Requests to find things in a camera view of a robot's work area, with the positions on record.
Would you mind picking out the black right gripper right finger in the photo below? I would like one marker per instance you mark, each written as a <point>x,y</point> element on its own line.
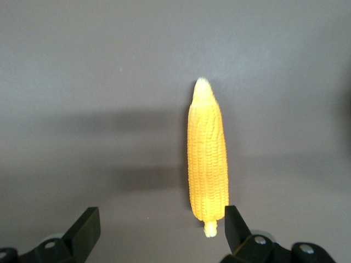
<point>238,235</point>

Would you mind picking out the yellow corn cob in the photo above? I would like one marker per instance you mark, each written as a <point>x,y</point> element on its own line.
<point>207,153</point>

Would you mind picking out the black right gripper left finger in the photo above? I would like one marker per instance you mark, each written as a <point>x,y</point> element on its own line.
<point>79,235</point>

